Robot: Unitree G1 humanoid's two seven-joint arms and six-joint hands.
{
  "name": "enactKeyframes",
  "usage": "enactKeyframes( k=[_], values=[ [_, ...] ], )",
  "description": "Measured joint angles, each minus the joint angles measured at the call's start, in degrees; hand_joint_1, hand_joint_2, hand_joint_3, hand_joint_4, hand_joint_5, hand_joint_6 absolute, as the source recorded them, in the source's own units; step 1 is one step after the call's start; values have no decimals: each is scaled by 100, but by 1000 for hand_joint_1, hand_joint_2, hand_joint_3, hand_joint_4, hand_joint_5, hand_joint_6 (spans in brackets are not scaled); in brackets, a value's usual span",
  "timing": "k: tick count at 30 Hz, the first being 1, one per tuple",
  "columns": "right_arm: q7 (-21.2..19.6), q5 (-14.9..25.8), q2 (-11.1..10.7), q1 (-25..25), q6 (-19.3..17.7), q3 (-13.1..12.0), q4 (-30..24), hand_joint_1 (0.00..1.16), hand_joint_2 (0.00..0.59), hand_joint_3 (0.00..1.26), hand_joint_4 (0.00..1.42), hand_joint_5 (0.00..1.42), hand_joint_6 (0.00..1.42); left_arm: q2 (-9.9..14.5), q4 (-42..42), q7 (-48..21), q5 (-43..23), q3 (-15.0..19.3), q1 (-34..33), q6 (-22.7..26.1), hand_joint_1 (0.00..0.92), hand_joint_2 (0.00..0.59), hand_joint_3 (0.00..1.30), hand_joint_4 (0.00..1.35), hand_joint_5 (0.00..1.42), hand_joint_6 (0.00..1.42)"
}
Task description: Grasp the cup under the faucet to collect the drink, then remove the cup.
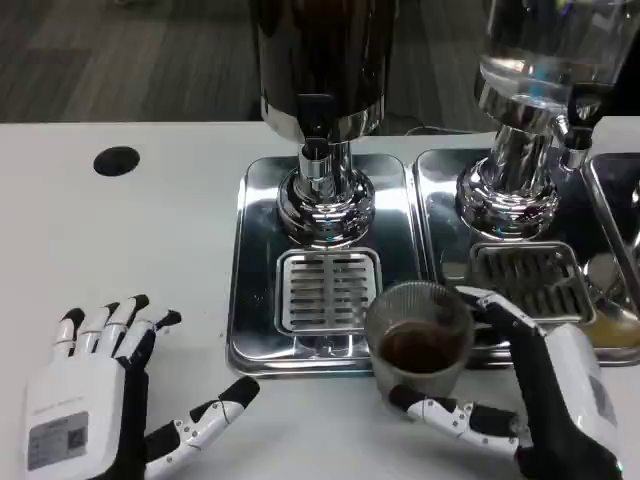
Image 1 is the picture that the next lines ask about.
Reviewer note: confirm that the black dispenser tap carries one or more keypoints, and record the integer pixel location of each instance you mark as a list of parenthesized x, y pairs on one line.
[(315, 115), (582, 115)]

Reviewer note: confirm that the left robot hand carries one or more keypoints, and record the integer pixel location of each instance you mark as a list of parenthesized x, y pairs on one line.
[(75, 400)]

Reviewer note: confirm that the clear ribbed glass cup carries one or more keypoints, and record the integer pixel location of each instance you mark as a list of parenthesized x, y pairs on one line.
[(420, 350)]

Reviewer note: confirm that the steel drip tray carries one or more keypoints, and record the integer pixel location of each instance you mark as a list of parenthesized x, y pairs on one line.
[(445, 240), (615, 200), (250, 300)]

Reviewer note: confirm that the slotted steel drip grid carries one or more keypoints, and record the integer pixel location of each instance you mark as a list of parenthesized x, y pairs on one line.
[(525, 277), (300, 300)]

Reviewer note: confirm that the clear drink dispenser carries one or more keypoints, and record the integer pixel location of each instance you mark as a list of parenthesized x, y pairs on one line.
[(525, 125)]

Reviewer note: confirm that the dark drink dispenser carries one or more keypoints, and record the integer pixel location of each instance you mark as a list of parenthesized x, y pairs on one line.
[(320, 50)]

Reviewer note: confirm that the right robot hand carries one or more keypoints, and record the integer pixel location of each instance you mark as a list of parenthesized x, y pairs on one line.
[(560, 390)]

